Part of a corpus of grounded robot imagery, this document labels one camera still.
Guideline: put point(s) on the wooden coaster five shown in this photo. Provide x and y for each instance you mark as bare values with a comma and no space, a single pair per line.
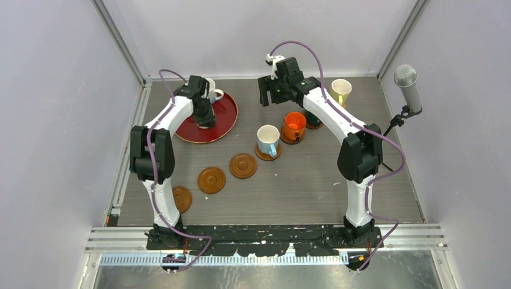
182,198

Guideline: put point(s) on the wooden coaster three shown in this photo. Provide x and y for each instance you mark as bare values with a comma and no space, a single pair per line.
243,166

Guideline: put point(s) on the light blue mug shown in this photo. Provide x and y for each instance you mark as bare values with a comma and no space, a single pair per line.
268,137

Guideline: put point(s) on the wooden coaster one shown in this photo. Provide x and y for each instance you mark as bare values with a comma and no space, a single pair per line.
298,137

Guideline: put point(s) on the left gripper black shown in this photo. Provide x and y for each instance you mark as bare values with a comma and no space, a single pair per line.
208,120

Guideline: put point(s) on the red round tray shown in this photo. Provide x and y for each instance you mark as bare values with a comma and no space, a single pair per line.
226,112

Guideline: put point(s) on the orange black mug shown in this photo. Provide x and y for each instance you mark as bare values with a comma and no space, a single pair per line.
294,122

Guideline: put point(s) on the wooden coaster six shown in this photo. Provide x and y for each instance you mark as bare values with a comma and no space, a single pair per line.
312,127

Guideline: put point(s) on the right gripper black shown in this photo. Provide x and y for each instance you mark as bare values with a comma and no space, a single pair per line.
266,83

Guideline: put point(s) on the silver microphone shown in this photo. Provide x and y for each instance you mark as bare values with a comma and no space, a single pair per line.
405,77

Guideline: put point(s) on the dark green mug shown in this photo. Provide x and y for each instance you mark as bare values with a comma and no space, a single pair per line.
312,120

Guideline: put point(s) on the white mug rear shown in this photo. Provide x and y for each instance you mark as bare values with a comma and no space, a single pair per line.
214,94

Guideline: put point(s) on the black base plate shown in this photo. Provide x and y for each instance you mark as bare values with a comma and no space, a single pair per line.
261,240

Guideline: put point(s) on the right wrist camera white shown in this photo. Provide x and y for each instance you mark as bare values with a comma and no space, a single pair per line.
272,60

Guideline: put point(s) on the wooden coaster four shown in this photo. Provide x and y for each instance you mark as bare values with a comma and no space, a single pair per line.
211,180

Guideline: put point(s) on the wooden coaster two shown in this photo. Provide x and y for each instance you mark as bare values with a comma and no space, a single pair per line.
263,155

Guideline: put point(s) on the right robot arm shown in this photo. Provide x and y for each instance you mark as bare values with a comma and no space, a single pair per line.
361,150

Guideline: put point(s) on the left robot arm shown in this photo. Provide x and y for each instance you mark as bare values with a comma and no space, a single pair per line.
152,156

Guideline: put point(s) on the yellow cream mug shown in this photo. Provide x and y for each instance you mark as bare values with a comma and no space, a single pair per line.
340,90

